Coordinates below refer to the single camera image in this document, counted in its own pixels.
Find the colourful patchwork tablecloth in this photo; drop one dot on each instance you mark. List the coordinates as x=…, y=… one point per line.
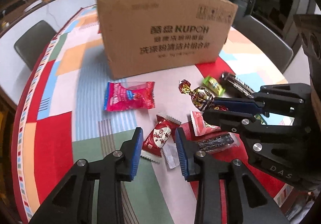
x=60, y=119

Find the dark brown snack packet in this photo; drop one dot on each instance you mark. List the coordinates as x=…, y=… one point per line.
x=234, y=86

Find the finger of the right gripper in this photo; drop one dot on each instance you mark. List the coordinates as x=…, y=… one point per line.
x=230, y=121
x=241, y=105

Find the dark chair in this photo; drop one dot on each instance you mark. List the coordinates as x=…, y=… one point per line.
x=31, y=44
x=266, y=40

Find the brown cardboard box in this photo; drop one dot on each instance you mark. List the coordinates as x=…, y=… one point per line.
x=142, y=36

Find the red white snack sachet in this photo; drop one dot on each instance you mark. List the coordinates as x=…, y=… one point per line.
x=200, y=127

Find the red white candy packet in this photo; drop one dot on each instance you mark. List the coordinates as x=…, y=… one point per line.
x=152, y=145

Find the small white sachet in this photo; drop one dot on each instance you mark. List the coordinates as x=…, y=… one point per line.
x=171, y=155

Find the dark chair right far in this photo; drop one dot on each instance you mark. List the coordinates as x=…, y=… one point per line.
x=266, y=40

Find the dark chair left side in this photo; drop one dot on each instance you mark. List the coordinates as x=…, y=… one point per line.
x=31, y=44

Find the pink candy wrapper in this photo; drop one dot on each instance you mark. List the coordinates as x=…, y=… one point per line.
x=122, y=96

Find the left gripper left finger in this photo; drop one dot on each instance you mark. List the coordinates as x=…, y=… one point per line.
x=71, y=199

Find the black calligraphy snack bar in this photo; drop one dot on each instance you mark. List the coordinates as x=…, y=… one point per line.
x=217, y=142

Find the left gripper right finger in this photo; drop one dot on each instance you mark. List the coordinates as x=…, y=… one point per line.
x=246, y=199

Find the small green candy packet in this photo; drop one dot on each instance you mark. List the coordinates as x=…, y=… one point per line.
x=213, y=85

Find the gold red foil candy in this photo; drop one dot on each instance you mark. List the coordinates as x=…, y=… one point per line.
x=201, y=97

